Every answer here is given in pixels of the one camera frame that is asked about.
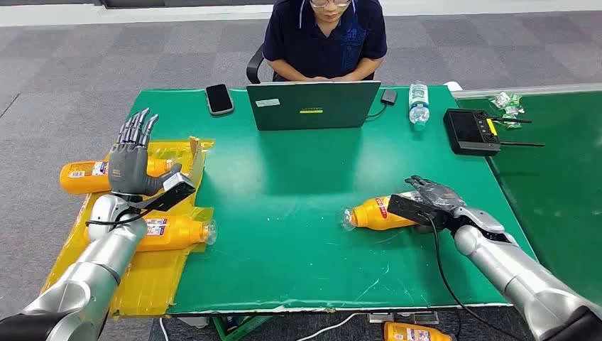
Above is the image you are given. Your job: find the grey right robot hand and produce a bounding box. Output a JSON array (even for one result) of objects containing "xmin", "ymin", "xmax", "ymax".
[{"xmin": 405, "ymin": 175, "xmax": 467, "ymax": 214}]

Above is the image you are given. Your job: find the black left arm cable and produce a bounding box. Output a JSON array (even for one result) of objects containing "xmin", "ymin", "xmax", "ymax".
[{"xmin": 85, "ymin": 209, "xmax": 153, "ymax": 228}]

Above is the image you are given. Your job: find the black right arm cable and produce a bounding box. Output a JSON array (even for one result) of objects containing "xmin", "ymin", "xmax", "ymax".
[{"xmin": 425, "ymin": 214, "xmax": 523, "ymax": 341}]

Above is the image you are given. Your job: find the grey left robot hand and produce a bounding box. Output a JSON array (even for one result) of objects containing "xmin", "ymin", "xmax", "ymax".
[{"xmin": 107, "ymin": 107, "xmax": 183, "ymax": 197}]

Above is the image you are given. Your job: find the black controller with antennas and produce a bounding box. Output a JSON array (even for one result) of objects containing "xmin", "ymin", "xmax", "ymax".
[{"xmin": 442, "ymin": 108, "xmax": 547, "ymax": 157}]

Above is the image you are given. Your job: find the dark green laptop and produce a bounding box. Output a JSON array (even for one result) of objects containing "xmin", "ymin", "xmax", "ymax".
[{"xmin": 246, "ymin": 80, "xmax": 383, "ymax": 131}]

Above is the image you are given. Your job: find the seated person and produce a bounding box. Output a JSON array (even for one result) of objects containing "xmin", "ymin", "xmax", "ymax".
[{"xmin": 261, "ymin": 0, "xmax": 388, "ymax": 83}]

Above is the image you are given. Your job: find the clear plastic water bottle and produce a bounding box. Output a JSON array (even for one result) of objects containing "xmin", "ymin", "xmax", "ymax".
[{"xmin": 407, "ymin": 81, "xmax": 430, "ymax": 132}]

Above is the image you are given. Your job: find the yellow plastic sheet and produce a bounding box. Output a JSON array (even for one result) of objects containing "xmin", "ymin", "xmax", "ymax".
[{"xmin": 41, "ymin": 136, "xmax": 217, "ymax": 317}]

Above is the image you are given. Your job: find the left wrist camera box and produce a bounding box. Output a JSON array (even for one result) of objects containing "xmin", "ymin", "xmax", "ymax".
[{"xmin": 129, "ymin": 172, "xmax": 197, "ymax": 212}]

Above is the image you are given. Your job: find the orange detergent bottle clear cap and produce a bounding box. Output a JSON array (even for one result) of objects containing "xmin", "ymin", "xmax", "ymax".
[
  {"xmin": 340, "ymin": 195, "xmax": 420, "ymax": 232},
  {"xmin": 383, "ymin": 321, "xmax": 455, "ymax": 341},
  {"xmin": 59, "ymin": 158, "xmax": 174, "ymax": 195},
  {"xmin": 133, "ymin": 215, "xmax": 218, "ymax": 253}
]

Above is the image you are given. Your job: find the grey metal bracket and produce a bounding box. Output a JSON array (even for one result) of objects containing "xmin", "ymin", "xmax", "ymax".
[{"xmin": 367, "ymin": 311, "xmax": 441, "ymax": 325}]

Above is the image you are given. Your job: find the green metal table frame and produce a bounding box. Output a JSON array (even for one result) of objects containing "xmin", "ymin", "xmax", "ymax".
[{"xmin": 212, "ymin": 315, "xmax": 274, "ymax": 341}]

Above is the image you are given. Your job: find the white floor cable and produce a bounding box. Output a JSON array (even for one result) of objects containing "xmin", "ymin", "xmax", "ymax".
[{"xmin": 295, "ymin": 313, "xmax": 361, "ymax": 341}]

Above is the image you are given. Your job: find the black smartphone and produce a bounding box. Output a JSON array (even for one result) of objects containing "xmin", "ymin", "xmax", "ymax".
[{"xmin": 204, "ymin": 83, "xmax": 235, "ymax": 117}]

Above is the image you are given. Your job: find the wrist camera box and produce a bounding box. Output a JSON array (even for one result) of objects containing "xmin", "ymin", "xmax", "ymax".
[
  {"xmin": 129, "ymin": 172, "xmax": 197, "ymax": 212},
  {"xmin": 387, "ymin": 193, "xmax": 452, "ymax": 232}
]

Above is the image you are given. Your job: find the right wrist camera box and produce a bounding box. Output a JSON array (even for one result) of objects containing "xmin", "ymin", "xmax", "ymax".
[{"xmin": 387, "ymin": 193, "xmax": 452, "ymax": 232}]

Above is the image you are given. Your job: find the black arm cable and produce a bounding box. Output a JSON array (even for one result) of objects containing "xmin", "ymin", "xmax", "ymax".
[
  {"xmin": 85, "ymin": 209, "xmax": 153, "ymax": 228},
  {"xmin": 425, "ymin": 214, "xmax": 523, "ymax": 341}
]

